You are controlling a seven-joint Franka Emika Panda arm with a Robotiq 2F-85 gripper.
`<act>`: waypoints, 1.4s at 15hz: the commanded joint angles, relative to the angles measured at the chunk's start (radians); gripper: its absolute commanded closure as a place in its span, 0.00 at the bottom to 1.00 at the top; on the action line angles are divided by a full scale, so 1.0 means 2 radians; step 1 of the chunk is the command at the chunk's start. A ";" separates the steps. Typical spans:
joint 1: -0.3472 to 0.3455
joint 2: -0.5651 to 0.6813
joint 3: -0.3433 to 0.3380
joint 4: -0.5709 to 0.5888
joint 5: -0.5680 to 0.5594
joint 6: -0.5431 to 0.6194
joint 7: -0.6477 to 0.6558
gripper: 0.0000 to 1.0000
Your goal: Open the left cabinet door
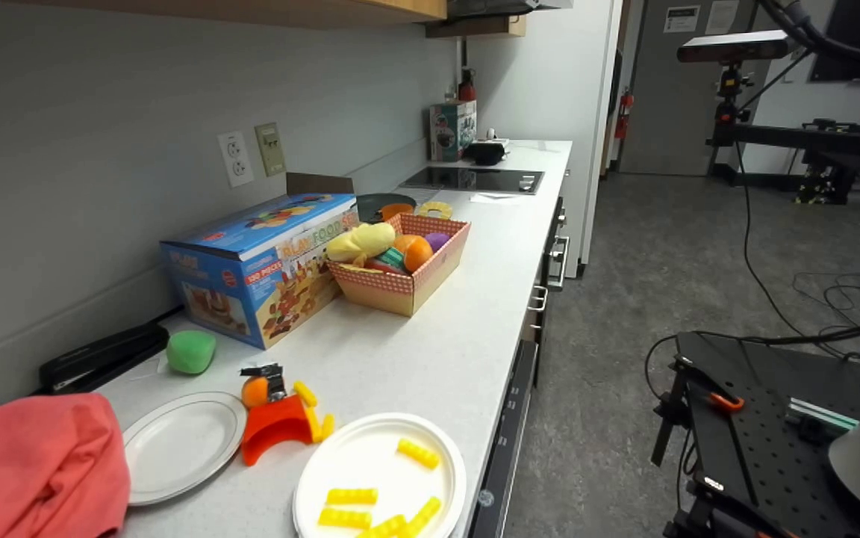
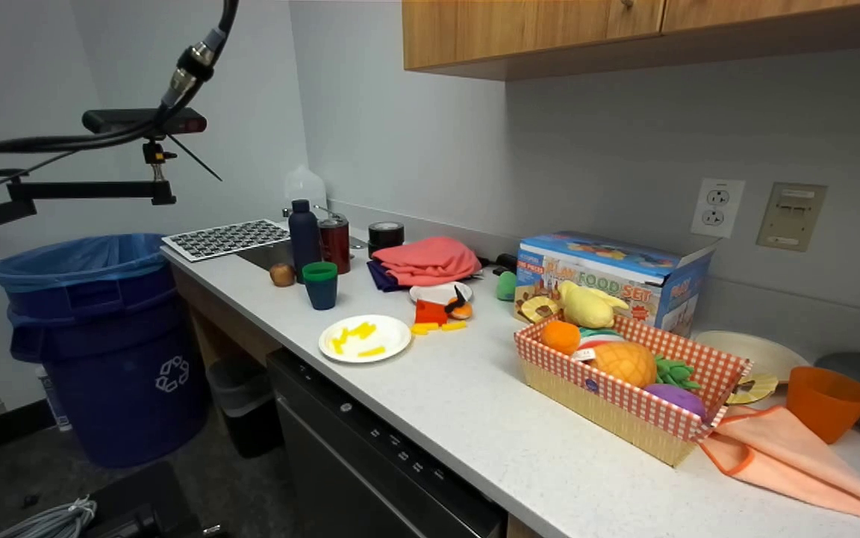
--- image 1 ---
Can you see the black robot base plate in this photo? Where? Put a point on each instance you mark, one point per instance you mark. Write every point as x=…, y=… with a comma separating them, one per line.
x=775, y=439

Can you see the white plate with yellow bricks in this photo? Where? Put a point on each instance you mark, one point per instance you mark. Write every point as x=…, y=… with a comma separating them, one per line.
x=382, y=475

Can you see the red checkered cardboard basket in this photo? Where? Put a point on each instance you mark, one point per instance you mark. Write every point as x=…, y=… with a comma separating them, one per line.
x=387, y=286

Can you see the white refrigerator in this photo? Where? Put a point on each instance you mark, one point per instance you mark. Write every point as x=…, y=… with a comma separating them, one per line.
x=553, y=84

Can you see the black small pot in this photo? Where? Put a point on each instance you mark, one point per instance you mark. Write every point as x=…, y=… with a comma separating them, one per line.
x=485, y=153

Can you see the pink red cloth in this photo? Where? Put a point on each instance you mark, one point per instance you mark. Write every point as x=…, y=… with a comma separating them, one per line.
x=61, y=466

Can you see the yellow toy corn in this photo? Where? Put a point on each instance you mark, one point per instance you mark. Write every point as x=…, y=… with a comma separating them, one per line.
x=363, y=244

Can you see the green round sponge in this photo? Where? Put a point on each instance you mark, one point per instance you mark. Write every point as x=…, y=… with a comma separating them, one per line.
x=190, y=353

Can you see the orange toy fruit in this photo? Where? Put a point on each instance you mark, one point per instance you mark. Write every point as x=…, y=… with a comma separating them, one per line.
x=415, y=250

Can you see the black induction cooktop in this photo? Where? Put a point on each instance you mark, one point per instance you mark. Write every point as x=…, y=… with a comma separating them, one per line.
x=476, y=179

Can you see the empty white paper plate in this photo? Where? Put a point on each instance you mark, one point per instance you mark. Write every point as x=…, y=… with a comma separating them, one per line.
x=179, y=445

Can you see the blue toy food box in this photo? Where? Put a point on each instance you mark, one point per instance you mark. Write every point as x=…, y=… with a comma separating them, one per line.
x=263, y=269

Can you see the beige wall switch plate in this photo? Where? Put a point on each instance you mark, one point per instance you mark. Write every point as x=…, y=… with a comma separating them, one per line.
x=270, y=148

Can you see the white wall power outlet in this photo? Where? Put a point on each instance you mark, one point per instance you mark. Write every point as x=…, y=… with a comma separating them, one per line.
x=235, y=151

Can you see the orange red toy piece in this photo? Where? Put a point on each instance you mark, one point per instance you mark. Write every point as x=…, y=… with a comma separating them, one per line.
x=288, y=419

